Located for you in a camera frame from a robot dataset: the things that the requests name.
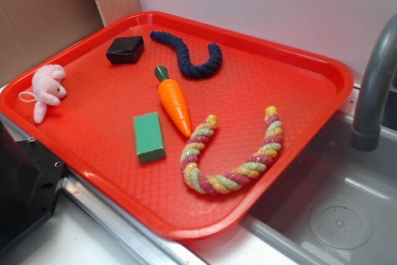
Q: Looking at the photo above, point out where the multicolour braided rope toy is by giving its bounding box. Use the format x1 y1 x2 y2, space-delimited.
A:
180 106 283 195

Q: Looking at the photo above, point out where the black rectangular block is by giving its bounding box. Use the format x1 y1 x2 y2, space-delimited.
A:
106 35 145 64

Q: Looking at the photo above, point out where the grey toy sink basin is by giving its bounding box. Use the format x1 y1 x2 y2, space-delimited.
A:
242 112 396 264

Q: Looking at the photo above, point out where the green wooden block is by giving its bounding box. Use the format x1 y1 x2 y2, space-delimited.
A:
133 112 166 163

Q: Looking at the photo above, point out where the navy blue rope toy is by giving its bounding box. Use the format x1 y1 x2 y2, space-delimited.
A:
149 31 223 79

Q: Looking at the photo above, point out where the orange toy carrot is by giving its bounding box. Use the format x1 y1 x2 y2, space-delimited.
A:
154 65 192 138

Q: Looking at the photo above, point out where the pink plush bunny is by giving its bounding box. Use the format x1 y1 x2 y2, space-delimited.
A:
19 65 67 124

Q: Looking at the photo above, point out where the brown cardboard panel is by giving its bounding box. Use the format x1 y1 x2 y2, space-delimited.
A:
1 0 141 86

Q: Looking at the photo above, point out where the grey toy faucet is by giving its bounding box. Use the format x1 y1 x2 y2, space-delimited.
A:
350 16 396 151

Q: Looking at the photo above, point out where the red plastic tray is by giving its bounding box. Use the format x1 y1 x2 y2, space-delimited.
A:
1 12 353 240

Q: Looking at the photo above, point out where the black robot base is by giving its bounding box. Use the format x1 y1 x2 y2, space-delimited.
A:
1 124 66 253

